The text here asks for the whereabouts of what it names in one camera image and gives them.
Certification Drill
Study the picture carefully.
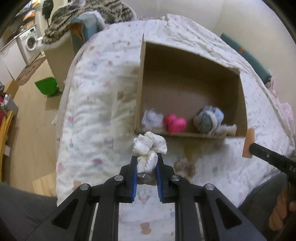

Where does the tall cardboard box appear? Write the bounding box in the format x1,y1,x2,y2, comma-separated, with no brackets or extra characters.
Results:
45,38,75,90

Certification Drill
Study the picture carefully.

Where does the striped knit blanket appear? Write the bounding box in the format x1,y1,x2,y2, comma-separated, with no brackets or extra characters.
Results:
40,1,137,51

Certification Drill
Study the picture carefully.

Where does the brown cardboard box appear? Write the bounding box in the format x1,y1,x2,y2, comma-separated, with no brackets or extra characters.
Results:
134,39,247,138

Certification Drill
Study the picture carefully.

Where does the light blue fluffy sock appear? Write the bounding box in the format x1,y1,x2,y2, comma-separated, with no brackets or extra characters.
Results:
193,105,224,136

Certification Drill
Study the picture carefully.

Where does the clear plastic packet white label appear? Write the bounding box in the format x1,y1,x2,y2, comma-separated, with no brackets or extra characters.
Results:
142,109,164,132

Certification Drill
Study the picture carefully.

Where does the white cloth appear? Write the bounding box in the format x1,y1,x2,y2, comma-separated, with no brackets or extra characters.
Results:
215,124,237,136

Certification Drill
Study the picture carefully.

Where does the person's right hand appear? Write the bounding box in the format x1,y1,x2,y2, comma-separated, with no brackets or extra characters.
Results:
268,185,295,231

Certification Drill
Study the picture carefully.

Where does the yellow wooden chair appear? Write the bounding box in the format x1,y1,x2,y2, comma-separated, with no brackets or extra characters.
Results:
0,111,13,182

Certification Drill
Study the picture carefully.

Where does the teal rolled mat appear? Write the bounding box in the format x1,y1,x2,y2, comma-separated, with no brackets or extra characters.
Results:
220,33,272,84

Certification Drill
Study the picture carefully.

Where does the white lace scrunchie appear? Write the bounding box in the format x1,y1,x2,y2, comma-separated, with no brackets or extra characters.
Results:
132,132,168,176

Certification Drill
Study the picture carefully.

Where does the pink rubber duck toy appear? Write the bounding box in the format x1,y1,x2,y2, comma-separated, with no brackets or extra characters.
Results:
165,114,187,133

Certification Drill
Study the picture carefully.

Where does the teal cushion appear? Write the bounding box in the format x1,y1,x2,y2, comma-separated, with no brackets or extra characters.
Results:
68,11,105,54

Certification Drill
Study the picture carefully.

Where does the white washing machine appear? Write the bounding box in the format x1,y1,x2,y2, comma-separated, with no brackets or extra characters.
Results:
16,25,41,66

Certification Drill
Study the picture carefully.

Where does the green dustpan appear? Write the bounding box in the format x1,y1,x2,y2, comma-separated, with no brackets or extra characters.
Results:
35,77,60,96

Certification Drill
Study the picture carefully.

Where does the orange tan sponge block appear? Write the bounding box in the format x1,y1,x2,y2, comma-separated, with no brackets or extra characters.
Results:
242,128,255,159

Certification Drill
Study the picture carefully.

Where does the beige brown scrunchie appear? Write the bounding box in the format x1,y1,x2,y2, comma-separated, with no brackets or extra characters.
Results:
174,159,196,182

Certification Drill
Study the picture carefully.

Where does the white kitchen cabinet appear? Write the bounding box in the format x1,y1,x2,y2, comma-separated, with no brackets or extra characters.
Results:
1,39,26,80

